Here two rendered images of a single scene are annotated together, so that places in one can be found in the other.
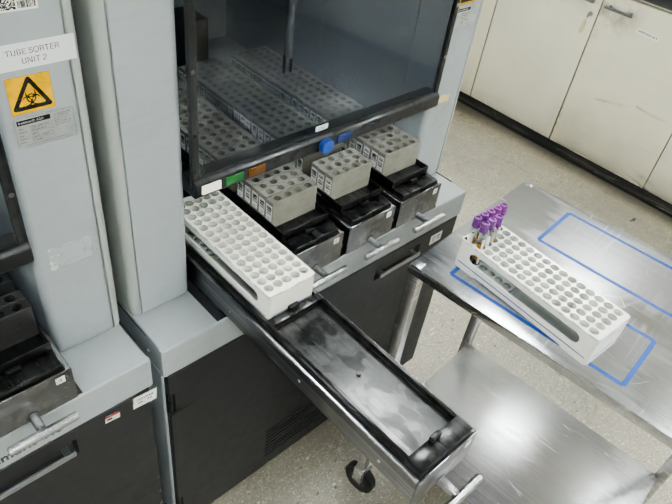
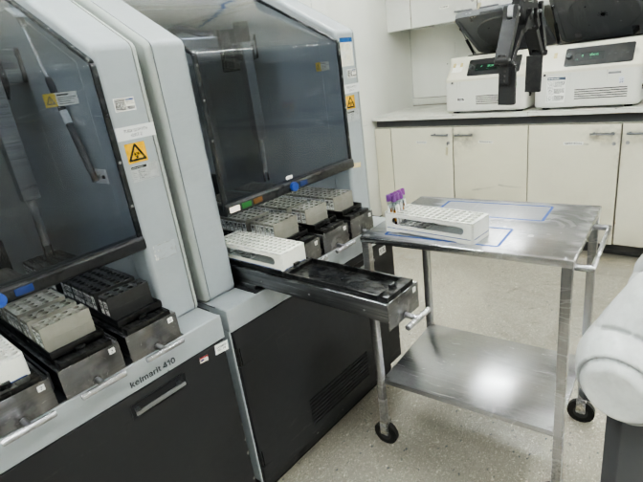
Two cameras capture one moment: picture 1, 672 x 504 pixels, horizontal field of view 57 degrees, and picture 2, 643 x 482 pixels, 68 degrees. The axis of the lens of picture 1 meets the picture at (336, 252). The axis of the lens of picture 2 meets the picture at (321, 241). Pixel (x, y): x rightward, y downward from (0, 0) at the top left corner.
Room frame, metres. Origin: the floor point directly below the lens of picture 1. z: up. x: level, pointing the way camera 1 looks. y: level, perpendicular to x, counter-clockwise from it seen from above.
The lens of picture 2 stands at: (-0.51, -0.06, 1.33)
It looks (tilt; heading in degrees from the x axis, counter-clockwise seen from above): 20 degrees down; 2
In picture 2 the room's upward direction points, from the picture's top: 8 degrees counter-clockwise
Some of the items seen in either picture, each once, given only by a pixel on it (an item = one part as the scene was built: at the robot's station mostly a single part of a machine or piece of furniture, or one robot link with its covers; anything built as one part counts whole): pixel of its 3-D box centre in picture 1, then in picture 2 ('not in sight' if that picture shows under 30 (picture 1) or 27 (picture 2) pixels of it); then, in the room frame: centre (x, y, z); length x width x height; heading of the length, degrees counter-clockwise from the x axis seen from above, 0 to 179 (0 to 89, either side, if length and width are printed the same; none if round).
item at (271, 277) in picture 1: (239, 250); (258, 251); (0.83, 0.17, 0.83); 0.30 x 0.10 x 0.06; 49
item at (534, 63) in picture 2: not in sight; (533, 74); (0.49, -0.50, 1.26); 0.03 x 0.01 x 0.07; 48
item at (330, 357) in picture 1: (301, 331); (305, 277); (0.71, 0.04, 0.78); 0.73 x 0.14 x 0.09; 49
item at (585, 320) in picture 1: (536, 287); (434, 222); (0.84, -0.36, 0.85); 0.30 x 0.10 x 0.06; 45
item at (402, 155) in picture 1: (397, 157); (341, 201); (1.20, -0.10, 0.85); 0.12 x 0.02 x 0.06; 138
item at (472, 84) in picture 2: not in sight; (502, 57); (2.96, -1.35, 1.22); 0.62 x 0.56 x 0.64; 137
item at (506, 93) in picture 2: not in sight; (507, 84); (0.39, -0.41, 1.26); 0.03 x 0.01 x 0.07; 48
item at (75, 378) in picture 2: not in sight; (37, 330); (0.59, 0.74, 0.78); 0.73 x 0.14 x 0.09; 49
